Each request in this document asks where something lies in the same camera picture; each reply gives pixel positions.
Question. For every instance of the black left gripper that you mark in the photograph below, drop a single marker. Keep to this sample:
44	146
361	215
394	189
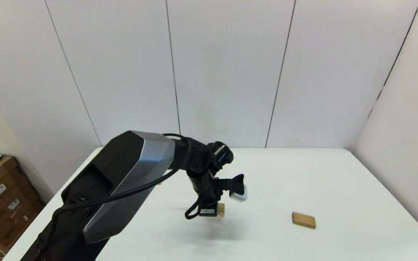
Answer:
207	199

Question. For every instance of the arched wooden building block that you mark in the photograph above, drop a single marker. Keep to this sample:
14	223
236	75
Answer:
221	210

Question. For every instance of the rectangular wooden building block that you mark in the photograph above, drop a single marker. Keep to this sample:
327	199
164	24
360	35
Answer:
304	220

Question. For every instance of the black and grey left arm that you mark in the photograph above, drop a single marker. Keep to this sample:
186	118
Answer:
129	170

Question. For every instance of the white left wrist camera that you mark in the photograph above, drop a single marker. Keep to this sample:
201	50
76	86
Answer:
238	194

